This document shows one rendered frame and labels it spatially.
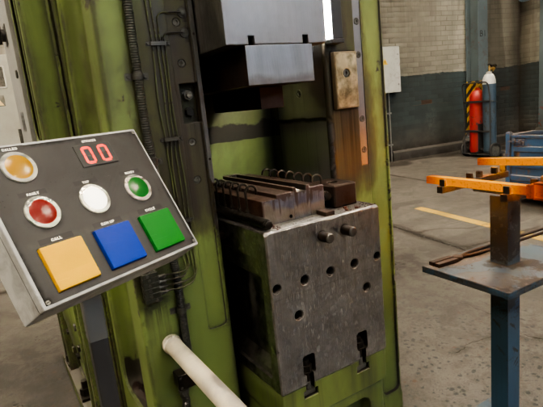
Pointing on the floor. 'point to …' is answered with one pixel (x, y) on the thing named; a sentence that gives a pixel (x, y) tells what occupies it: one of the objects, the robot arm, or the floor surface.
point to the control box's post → (100, 351)
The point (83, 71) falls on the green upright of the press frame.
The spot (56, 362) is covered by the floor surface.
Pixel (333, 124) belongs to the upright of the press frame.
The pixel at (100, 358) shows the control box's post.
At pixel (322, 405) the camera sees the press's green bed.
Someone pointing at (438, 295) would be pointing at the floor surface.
